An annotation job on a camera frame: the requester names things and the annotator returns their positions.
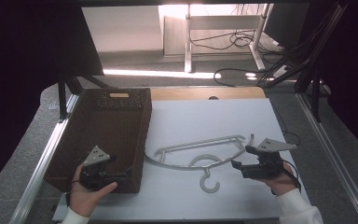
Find thin black cable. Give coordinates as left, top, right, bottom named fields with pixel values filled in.
left=271, top=102, right=302, bottom=147

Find dark curtain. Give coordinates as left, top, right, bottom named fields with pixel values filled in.
left=0, top=0, right=105, bottom=200
left=297, top=0, right=358, bottom=155

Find person's left hand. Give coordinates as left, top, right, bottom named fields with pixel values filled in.
left=69, top=162, right=118, bottom=218

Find black floor cables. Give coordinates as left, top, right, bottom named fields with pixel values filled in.
left=189, top=29, right=288, bottom=88

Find white power strip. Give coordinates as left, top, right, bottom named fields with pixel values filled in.
left=272, top=64, right=292, bottom=79

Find grey clothes hanger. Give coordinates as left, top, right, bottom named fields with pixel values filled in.
left=145, top=133, right=255, bottom=194

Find hand-held gripper cable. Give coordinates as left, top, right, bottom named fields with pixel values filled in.
left=64, top=158, right=87, bottom=207
left=280, top=158, right=302, bottom=191

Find right hand-held gripper cable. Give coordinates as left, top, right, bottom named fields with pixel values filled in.
left=280, top=158, right=302, bottom=191

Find white table sheet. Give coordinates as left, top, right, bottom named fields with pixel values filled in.
left=52, top=98, right=311, bottom=222

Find left hand-held gripper cable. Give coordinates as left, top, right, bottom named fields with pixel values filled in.
left=64, top=158, right=87, bottom=207

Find brown wicker basket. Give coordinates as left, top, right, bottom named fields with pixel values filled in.
left=43, top=87, right=153, bottom=194

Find person's right hand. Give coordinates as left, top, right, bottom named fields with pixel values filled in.
left=255, top=161, right=300, bottom=197

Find black metal stand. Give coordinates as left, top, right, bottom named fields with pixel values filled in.
left=57, top=74, right=115, bottom=121
left=256, top=2, right=350, bottom=123

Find aluminium rail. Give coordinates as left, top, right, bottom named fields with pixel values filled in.
left=296, top=92, right=358, bottom=224
left=10, top=92, right=80, bottom=224

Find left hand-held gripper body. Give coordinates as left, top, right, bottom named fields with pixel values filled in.
left=79, top=145, right=119, bottom=191

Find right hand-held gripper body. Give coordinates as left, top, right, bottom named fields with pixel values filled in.
left=241, top=138, right=298, bottom=180

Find white desk frame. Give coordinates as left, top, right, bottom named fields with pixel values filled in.
left=184, top=3, right=275, bottom=75

